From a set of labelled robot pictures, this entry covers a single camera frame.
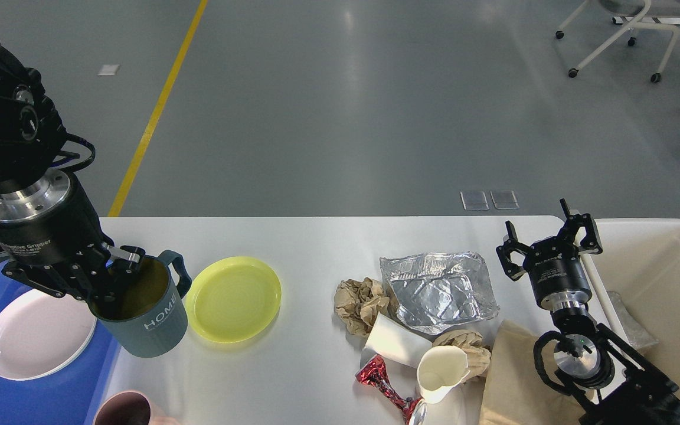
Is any beige plastic bin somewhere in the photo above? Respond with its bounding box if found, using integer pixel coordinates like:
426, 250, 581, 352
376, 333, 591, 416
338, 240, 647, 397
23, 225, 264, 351
582, 218, 680, 399

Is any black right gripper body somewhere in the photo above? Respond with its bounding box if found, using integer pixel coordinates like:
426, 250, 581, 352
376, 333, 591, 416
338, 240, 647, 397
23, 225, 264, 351
525, 237, 593, 312

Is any blue plastic tray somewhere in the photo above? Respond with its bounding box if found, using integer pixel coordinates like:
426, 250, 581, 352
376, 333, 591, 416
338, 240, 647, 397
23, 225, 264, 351
0, 264, 119, 424

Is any crumpled brown paper ball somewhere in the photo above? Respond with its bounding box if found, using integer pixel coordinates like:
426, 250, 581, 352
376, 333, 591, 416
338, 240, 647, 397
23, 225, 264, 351
333, 277, 391, 337

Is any teal HOME mug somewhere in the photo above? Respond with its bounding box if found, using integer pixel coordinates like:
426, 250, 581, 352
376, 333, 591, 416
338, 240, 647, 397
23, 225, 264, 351
90, 250, 192, 358

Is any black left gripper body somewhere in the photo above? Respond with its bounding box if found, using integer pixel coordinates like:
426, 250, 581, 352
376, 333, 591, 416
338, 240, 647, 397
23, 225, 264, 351
0, 169, 109, 278

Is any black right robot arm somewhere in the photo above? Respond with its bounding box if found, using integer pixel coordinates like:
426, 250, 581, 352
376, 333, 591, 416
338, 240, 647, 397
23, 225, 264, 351
496, 200, 680, 424

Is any white rolling chair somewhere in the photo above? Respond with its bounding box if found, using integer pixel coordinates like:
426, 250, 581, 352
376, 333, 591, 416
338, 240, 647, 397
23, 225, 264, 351
567, 1, 680, 83

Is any brown paper bag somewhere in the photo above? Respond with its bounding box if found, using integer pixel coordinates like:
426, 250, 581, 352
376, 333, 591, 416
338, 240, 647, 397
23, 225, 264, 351
479, 319, 584, 424

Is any white plate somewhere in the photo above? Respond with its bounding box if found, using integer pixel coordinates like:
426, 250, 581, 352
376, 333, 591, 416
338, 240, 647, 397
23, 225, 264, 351
0, 290, 97, 381

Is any white paper cup lying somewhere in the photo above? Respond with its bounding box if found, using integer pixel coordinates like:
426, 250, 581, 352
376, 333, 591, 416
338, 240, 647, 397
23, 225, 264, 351
361, 314, 432, 368

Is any red foil wrapper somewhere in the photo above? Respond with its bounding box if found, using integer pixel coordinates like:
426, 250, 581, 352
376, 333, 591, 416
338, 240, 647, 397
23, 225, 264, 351
355, 354, 427, 424

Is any pink mug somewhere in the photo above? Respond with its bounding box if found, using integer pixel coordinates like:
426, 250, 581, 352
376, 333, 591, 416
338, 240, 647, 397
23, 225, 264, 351
93, 391, 181, 424

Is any yellow plastic plate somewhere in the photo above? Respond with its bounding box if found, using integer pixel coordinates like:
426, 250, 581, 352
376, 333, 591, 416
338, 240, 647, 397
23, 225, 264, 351
185, 256, 282, 344

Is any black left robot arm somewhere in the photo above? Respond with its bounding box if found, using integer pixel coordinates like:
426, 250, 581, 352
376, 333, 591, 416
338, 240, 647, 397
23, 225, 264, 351
0, 42, 145, 320

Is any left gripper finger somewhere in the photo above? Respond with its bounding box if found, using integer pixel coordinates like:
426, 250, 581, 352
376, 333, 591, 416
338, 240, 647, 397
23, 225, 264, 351
2, 259, 104, 301
77, 244, 145, 319

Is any crushed white paper cup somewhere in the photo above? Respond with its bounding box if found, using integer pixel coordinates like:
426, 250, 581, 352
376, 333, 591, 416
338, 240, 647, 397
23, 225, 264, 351
416, 345, 470, 404

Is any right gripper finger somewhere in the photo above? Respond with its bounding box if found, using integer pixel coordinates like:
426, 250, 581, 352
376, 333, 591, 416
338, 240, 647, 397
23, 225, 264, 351
557, 198, 603, 259
496, 220, 531, 282

